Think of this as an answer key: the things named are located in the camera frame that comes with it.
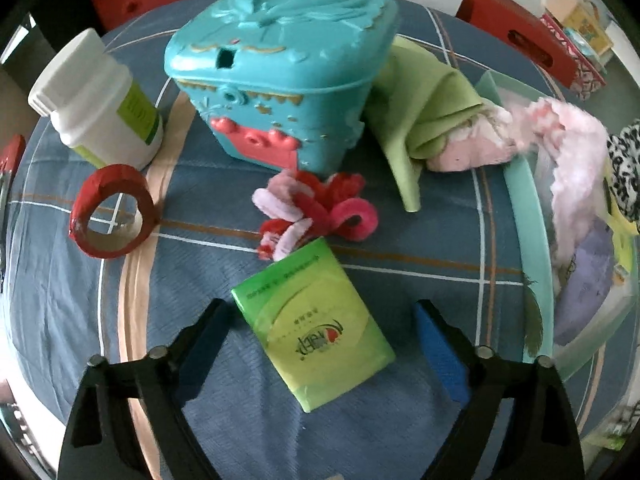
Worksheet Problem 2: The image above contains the black and white patterned cloth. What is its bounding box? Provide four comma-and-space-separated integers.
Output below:
606, 119, 640, 222

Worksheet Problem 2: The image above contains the red toy guitar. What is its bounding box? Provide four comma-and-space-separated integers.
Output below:
0, 133, 27, 207

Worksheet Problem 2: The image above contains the red patterned tin box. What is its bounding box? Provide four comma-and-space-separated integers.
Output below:
539, 12, 607, 102

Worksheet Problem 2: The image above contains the teal plastic treasure chest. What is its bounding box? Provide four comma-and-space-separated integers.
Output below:
163, 0, 401, 174

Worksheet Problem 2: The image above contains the white medicine bottle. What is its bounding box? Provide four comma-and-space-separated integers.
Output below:
27, 27, 165, 171

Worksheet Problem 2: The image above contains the clear bin with teal rim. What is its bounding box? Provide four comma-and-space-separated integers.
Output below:
479, 70, 640, 442

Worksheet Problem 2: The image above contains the wet wipes pack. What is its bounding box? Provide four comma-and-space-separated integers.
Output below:
565, 28, 594, 54

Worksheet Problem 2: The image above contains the blue plaid bed sheet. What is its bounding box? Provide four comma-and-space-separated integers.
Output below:
0, 0, 603, 480

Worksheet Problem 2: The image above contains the red tape roll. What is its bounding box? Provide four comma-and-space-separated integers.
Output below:
68, 163, 157, 260

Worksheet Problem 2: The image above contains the beige carry box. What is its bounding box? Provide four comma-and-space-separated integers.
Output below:
544, 0, 614, 59

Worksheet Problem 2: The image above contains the purple cloth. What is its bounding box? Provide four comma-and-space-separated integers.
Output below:
552, 220, 619, 346

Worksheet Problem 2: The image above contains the pink fluffy cloth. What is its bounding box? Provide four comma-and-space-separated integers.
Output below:
426, 97, 614, 286

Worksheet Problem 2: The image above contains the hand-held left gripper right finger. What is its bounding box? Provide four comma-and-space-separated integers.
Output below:
413, 299, 586, 480

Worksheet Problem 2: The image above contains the red cardboard box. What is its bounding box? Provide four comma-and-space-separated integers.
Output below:
439, 0, 577, 92

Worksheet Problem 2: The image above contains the red and pink pipe cleaner flower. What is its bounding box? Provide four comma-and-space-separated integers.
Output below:
251, 169, 380, 261

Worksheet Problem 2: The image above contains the green tissue pack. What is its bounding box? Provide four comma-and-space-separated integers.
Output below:
230, 237, 396, 414

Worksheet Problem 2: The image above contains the light green cloth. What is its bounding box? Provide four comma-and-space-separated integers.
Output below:
362, 35, 497, 214

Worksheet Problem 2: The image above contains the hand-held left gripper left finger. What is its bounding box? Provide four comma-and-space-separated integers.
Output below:
57, 298, 236, 480

